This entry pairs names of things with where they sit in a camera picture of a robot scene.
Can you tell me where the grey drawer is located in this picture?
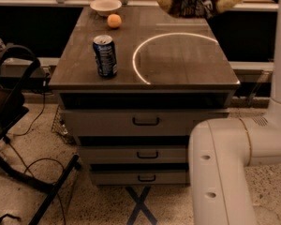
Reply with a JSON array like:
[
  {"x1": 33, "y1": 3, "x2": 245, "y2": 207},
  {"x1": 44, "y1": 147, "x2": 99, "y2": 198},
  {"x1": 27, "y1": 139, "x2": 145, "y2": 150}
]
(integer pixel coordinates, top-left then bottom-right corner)
[
  {"x1": 61, "y1": 109, "x2": 229, "y2": 137},
  {"x1": 90, "y1": 170, "x2": 189, "y2": 186},
  {"x1": 78, "y1": 145, "x2": 187, "y2": 164}
]

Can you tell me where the middle grey drawer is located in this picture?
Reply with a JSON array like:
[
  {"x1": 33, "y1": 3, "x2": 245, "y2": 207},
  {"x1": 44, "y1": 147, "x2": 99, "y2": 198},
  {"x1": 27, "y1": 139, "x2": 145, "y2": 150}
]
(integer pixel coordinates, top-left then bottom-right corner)
[{"x1": 78, "y1": 145, "x2": 187, "y2": 164}]

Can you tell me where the white bowl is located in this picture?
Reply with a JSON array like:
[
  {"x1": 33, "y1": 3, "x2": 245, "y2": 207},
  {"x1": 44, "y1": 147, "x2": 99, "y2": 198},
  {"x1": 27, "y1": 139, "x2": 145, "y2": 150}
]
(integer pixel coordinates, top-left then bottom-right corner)
[{"x1": 90, "y1": 0, "x2": 122, "y2": 17}]

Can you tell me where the grey drawer cabinet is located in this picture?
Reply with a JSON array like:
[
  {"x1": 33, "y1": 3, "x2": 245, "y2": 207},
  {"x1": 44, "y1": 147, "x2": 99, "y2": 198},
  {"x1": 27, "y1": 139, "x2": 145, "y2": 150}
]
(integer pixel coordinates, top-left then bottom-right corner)
[{"x1": 50, "y1": 7, "x2": 240, "y2": 172}]

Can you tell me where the top grey drawer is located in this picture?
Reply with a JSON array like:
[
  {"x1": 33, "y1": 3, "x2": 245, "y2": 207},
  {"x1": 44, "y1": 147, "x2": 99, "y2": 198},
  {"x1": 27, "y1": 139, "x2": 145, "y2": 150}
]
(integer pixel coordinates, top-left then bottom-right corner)
[{"x1": 61, "y1": 109, "x2": 229, "y2": 137}]

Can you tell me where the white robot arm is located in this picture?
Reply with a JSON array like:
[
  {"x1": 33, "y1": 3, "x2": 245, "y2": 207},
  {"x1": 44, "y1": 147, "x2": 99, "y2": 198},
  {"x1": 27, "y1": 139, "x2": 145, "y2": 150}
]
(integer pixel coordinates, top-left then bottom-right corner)
[{"x1": 189, "y1": 0, "x2": 281, "y2": 225}]

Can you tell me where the black chair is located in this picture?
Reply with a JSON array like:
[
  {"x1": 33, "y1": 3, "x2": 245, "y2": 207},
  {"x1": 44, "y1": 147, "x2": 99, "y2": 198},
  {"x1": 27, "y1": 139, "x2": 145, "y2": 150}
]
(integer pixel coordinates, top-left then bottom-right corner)
[{"x1": 0, "y1": 44, "x2": 81, "y2": 225}]

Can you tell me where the wire mesh basket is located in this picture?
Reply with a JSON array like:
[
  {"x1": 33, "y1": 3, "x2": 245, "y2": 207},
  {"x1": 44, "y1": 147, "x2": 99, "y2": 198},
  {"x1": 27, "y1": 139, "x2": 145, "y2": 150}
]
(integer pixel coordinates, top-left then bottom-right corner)
[{"x1": 51, "y1": 107, "x2": 76, "y2": 145}]

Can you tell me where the black floor cable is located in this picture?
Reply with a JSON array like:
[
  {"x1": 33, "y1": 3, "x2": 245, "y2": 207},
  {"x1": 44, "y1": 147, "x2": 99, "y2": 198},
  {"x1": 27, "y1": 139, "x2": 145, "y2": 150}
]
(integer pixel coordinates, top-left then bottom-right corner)
[{"x1": 3, "y1": 78, "x2": 67, "y2": 225}]

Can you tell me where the bottom grey drawer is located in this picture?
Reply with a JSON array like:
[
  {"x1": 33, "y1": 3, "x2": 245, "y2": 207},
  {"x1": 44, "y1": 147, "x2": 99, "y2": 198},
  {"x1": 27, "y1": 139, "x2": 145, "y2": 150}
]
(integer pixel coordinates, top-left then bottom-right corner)
[{"x1": 90, "y1": 170, "x2": 189, "y2": 186}]

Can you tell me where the blue tape cross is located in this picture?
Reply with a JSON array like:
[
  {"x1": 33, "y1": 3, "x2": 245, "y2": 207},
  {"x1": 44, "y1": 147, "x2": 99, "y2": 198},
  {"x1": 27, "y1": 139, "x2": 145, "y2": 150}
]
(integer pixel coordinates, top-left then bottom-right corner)
[{"x1": 126, "y1": 187, "x2": 157, "y2": 225}]

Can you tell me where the blue pepsi can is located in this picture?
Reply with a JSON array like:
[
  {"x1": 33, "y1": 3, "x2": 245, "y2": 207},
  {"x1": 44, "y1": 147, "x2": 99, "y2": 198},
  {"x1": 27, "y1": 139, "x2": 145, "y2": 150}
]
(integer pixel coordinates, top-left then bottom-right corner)
[{"x1": 93, "y1": 35, "x2": 117, "y2": 78}]

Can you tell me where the orange fruit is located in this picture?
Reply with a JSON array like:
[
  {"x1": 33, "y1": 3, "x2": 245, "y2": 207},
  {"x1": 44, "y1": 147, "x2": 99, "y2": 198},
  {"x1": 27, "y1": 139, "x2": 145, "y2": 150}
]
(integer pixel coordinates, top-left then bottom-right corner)
[{"x1": 107, "y1": 14, "x2": 122, "y2": 29}]

